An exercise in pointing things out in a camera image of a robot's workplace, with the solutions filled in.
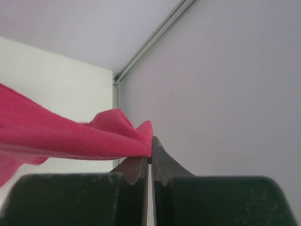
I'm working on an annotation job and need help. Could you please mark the pink t shirt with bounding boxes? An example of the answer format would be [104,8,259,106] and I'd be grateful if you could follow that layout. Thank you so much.
[0,85,153,185]

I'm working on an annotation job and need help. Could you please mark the aluminium frame rail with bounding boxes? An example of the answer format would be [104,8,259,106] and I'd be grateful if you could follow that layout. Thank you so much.
[113,0,198,108]

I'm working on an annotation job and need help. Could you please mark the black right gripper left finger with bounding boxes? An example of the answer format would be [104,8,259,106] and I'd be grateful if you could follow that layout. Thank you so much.
[0,157,148,226]

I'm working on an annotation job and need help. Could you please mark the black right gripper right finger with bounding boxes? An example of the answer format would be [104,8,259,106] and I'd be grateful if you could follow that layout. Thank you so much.
[151,137,297,226]

